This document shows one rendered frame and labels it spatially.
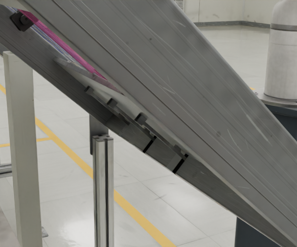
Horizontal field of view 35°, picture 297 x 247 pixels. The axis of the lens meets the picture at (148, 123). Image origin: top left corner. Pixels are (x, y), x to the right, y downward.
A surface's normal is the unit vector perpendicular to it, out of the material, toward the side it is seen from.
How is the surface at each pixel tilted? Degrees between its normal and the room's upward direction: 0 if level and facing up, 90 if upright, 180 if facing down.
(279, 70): 90
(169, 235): 0
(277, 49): 90
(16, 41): 90
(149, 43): 90
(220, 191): 47
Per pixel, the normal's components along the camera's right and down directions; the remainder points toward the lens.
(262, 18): -0.87, 0.13
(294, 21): -0.28, 0.28
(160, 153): -0.63, -0.55
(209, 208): 0.02, -0.95
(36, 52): 0.48, 0.27
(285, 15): -0.61, 0.23
